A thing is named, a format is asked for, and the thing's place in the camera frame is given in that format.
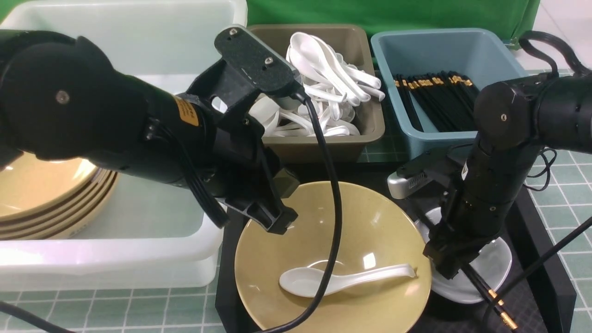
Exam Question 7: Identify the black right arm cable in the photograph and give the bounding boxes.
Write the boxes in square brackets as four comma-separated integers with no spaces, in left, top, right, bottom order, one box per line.
[481,31,592,333]

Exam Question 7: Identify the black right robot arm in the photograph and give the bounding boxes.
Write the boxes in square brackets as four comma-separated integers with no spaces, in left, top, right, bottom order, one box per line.
[424,74,592,279]

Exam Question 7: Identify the black left camera cable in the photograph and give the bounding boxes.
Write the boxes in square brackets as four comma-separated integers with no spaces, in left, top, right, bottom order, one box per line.
[252,90,344,333]

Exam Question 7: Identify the blue plastic chopstick bin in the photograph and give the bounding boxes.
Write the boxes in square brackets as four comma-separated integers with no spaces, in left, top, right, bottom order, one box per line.
[370,28,527,158]

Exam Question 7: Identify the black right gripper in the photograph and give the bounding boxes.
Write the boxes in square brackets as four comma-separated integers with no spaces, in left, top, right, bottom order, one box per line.
[422,207,491,280]

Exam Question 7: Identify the green cloth backdrop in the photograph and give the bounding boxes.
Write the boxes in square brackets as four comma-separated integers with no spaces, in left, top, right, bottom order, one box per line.
[1,0,539,54]

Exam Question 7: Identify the black chopstick gold band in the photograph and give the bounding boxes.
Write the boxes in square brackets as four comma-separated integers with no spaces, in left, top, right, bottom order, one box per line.
[461,264,503,307]
[462,273,518,330]

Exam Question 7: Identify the green checkered table mat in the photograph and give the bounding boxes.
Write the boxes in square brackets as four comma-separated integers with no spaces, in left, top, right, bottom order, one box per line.
[0,68,592,333]

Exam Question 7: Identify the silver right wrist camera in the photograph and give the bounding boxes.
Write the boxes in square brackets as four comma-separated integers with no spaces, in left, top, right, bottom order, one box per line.
[388,147,468,200]

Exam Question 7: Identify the black plastic serving tray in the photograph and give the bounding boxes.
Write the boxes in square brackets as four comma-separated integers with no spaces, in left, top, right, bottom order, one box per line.
[214,162,576,333]

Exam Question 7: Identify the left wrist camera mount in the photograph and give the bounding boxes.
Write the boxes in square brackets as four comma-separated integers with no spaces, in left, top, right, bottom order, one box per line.
[186,25,305,125]

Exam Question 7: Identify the pile of white spoons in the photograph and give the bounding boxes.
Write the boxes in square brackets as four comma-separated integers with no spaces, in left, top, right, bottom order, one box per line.
[250,32,385,137]

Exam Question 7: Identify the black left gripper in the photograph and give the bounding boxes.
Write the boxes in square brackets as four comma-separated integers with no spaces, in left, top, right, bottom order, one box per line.
[190,95,300,234]

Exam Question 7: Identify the white square sauce dish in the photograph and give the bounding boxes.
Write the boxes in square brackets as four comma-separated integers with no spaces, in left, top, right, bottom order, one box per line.
[414,206,512,304]

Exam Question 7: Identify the bundle of black chopsticks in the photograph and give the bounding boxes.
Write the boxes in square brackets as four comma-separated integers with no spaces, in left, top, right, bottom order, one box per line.
[394,71,480,132]

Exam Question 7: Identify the stack of yellow bowls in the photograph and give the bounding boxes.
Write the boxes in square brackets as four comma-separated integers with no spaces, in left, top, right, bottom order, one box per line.
[0,153,118,241]

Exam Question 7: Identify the large white plastic tub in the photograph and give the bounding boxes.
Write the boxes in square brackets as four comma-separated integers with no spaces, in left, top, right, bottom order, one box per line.
[1,0,247,291]

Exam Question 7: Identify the white ceramic soup spoon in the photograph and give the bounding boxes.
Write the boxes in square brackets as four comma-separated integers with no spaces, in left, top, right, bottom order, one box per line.
[279,264,416,298]

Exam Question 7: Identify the yellow noodle bowl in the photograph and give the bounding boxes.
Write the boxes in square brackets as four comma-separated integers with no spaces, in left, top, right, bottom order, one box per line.
[234,181,432,333]

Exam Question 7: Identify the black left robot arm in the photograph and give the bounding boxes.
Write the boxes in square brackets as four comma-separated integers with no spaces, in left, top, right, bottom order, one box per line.
[1,26,304,234]

